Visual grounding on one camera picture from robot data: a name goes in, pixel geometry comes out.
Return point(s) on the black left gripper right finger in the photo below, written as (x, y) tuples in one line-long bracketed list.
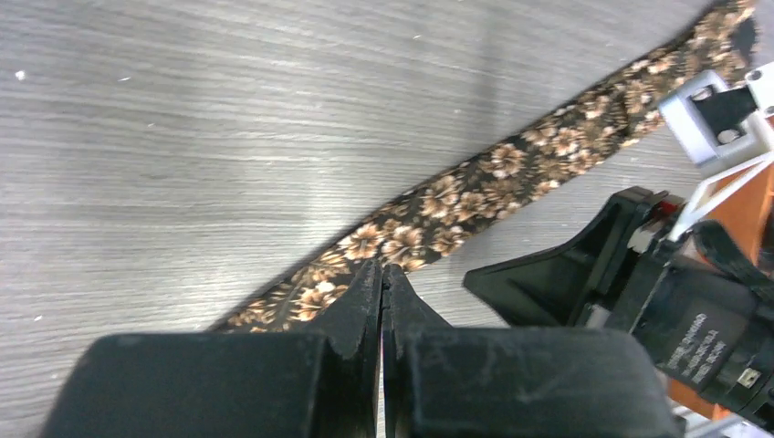
[(443, 381)]

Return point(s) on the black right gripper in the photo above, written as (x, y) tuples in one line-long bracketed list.
[(700, 307)]

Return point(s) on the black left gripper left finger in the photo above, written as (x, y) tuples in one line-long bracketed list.
[(317, 381)]

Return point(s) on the brown floral tie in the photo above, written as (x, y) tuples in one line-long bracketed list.
[(436, 217)]

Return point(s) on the orange wooden divided tray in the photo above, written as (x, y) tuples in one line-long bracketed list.
[(744, 214)]

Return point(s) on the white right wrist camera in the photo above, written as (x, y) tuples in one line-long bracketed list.
[(726, 134)]

